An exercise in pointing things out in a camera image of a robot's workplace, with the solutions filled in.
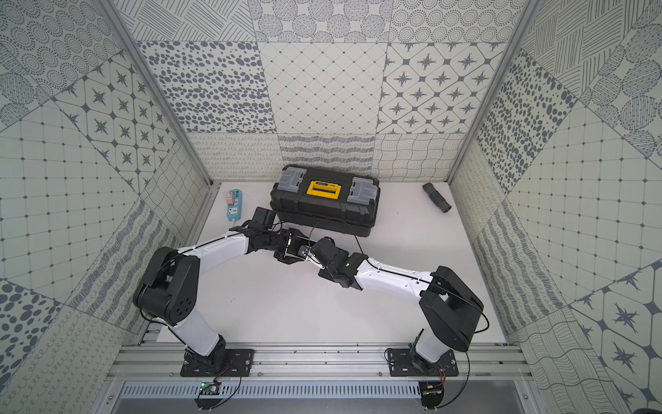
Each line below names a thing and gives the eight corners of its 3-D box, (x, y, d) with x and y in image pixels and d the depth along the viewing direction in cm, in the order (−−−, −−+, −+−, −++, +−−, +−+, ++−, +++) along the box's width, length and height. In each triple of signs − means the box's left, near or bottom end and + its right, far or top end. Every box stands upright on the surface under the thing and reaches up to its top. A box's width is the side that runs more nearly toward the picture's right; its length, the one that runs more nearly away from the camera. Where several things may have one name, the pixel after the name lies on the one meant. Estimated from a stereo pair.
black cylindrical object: (441, 213, 112) (443, 209, 110) (421, 188, 122) (423, 183, 120) (449, 211, 113) (451, 206, 110) (428, 186, 123) (430, 181, 120)
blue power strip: (229, 222, 110) (226, 216, 107) (231, 195, 120) (228, 189, 117) (241, 220, 111) (238, 214, 107) (242, 193, 121) (240, 187, 117)
